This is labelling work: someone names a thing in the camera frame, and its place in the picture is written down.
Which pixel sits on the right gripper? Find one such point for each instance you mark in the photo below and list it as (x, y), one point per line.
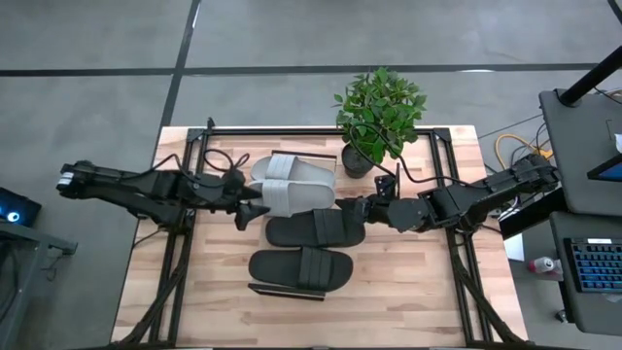
(384, 211)

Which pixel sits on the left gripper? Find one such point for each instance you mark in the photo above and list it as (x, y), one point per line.
(218, 192)

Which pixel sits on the red drink bottle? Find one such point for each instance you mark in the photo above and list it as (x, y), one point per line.
(544, 266)

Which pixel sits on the backlit black keyboard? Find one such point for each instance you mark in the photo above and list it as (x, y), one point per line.
(597, 265)

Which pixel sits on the black aluminium table frame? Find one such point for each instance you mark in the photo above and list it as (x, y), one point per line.
(267, 131)

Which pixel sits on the black computer tower blue lights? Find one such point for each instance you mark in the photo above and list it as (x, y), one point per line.
(19, 209)

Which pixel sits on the black desk support beam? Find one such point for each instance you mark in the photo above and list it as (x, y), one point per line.
(534, 216)

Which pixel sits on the black round post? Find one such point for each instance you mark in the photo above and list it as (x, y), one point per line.
(588, 73)

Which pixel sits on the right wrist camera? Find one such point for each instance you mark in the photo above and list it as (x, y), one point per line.
(386, 185)

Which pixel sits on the grey slide sandal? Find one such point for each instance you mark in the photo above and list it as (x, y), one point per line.
(316, 172)
(311, 199)

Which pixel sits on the green plant in black pot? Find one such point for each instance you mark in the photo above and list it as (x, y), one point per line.
(379, 112)

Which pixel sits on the grey metal stand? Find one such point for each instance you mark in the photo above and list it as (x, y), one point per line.
(39, 238)

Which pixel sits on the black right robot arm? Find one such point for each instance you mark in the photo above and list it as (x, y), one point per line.
(486, 194)

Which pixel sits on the black slide sandal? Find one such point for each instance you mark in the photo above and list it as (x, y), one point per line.
(277, 269)
(291, 231)

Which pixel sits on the white paper sheet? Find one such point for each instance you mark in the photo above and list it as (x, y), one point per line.
(515, 248)

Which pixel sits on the blue-lit laptop screen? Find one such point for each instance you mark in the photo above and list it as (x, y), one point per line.
(610, 170)

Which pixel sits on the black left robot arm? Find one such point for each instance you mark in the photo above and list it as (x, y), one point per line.
(146, 187)

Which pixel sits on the grey desk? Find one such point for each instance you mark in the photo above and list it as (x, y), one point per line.
(593, 316)
(573, 146)

